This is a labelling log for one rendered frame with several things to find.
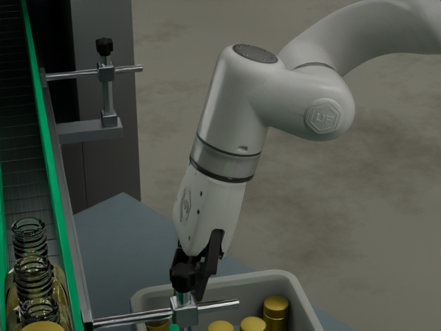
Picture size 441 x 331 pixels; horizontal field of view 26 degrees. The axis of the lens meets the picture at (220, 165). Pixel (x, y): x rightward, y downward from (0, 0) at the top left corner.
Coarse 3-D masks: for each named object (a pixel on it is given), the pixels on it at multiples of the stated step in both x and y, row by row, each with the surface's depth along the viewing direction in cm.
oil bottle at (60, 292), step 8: (8, 272) 87; (56, 272) 86; (8, 280) 85; (56, 280) 85; (64, 280) 87; (8, 288) 84; (56, 288) 84; (64, 288) 85; (8, 296) 84; (16, 296) 84; (56, 296) 84; (64, 296) 85; (8, 304) 84; (16, 304) 84; (64, 304) 85; (8, 312) 84
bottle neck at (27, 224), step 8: (16, 224) 83; (24, 224) 84; (32, 224) 84; (40, 224) 83; (16, 232) 82; (24, 232) 82; (32, 232) 82; (40, 232) 82; (16, 240) 82; (24, 240) 82; (32, 240) 82; (40, 240) 83; (16, 248) 83; (24, 248) 82; (32, 248) 82; (40, 248) 83; (16, 256) 83
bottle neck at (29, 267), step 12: (24, 264) 79; (36, 264) 79; (48, 264) 78; (24, 276) 77; (36, 276) 77; (48, 276) 78; (24, 288) 77; (36, 288) 77; (48, 288) 78; (24, 300) 78
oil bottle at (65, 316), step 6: (18, 306) 82; (60, 306) 82; (12, 312) 81; (18, 312) 81; (60, 312) 81; (66, 312) 82; (12, 318) 80; (18, 318) 80; (60, 318) 80; (66, 318) 81; (6, 324) 82; (12, 324) 80; (18, 324) 79; (66, 324) 80; (6, 330) 82; (12, 330) 79; (18, 330) 79; (66, 330) 80; (72, 330) 81
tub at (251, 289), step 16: (256, 272) 128; (272, 272) 128; (288, 272) 128; (144, 288) 125; (160, 288) 125; (208, 288) 126; (224, 288) 126; (240, 288) 127; (256, 288) 128; (272, 288) 128; (288, 288) 127; (144, 304) 124; (160, 304) 125; (240, 304) 128; (256, 304) 129; (304, 304) 122; (208, 320) 128; (224, 320) 129; (240, 320) 129; (288, 320) 127; (304, 320) 121
